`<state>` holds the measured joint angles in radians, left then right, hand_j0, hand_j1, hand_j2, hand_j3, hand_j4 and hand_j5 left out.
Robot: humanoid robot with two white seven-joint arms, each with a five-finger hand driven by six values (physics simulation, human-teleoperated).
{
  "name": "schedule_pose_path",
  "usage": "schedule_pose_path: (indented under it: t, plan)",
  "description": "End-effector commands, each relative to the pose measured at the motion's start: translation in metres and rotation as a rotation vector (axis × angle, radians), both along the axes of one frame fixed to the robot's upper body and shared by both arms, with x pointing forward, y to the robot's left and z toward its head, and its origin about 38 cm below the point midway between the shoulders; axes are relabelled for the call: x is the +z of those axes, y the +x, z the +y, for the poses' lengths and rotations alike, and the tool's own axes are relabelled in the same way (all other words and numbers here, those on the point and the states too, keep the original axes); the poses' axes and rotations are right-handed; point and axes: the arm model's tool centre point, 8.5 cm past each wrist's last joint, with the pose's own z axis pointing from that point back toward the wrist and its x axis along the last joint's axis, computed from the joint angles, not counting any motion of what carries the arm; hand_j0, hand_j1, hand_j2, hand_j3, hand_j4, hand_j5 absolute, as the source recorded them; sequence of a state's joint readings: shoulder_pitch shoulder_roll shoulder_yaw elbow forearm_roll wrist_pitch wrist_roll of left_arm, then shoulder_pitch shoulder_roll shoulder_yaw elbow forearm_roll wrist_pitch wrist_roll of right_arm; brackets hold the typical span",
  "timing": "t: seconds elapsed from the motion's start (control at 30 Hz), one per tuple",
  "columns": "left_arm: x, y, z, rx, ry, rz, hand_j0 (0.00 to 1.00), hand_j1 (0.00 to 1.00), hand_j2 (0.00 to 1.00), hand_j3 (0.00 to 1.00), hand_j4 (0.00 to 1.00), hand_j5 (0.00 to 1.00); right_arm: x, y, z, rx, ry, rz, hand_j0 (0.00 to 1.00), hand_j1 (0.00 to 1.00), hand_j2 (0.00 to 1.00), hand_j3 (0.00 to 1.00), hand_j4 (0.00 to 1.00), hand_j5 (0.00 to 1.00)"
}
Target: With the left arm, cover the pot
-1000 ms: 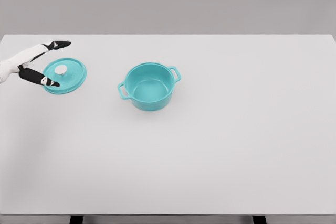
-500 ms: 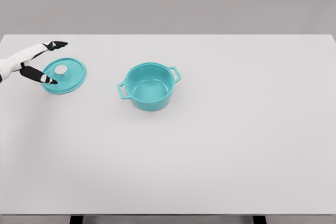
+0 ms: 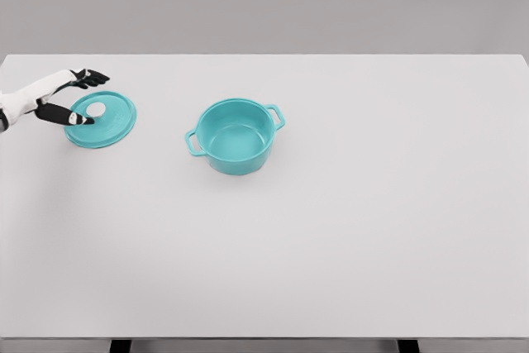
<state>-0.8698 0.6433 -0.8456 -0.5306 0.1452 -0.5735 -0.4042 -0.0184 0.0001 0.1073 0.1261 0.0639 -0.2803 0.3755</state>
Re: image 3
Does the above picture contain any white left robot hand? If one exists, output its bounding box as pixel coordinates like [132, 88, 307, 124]
[24, 68, 111, 126]

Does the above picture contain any teal pot lid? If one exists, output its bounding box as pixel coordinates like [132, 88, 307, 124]
[64, 90, 137, 150]

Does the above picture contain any teal pot with handles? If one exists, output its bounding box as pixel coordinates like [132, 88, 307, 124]
[183, 98, 287, 176]

